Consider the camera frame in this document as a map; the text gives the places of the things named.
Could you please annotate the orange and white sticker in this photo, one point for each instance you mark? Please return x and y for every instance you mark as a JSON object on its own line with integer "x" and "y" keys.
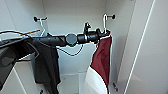
{"x": 28, "y": 32}

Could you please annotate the black wardrobe hook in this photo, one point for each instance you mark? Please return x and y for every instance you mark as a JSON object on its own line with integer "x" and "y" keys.
{"x": 39, "y": 18}
{"x": 111, "y": 16}

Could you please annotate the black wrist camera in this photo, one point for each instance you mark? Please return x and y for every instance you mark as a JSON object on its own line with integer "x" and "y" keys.
{"x": 87, "y": 26}

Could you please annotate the black door hinge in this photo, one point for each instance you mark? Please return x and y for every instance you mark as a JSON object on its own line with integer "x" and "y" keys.
{"x": 115, "y": 86}

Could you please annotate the white hanger with black shirt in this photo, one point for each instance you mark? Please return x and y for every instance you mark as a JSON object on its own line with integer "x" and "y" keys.
{"x": 42, "y": 28}

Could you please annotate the white wardrobe carcass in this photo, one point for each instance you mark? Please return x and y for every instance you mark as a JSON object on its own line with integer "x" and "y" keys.
{"x": 73, "y": 13}

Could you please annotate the red and white jacket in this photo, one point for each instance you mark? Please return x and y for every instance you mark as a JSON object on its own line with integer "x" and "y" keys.
{"x": 101, "y": 60}

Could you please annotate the white hanger with red jacket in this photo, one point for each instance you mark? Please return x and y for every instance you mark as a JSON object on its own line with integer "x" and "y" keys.
{"x": 105, "y": 23}

